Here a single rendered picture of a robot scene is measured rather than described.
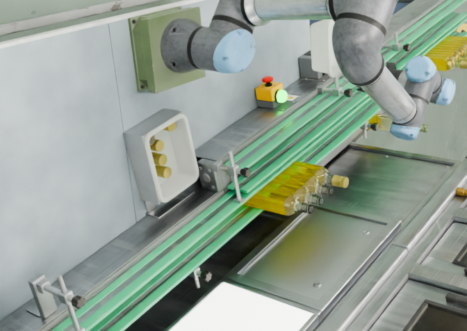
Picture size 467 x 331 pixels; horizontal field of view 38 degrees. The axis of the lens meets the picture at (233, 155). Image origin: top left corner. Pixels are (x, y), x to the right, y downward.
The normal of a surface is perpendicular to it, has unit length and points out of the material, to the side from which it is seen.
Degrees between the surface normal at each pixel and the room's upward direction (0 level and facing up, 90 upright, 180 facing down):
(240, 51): 9
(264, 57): 0
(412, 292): 90
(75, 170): 0
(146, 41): 90
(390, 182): 91
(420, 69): 85
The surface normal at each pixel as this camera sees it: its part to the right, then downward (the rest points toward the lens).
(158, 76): 0.76, 0.18
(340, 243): -0.17, -0.88
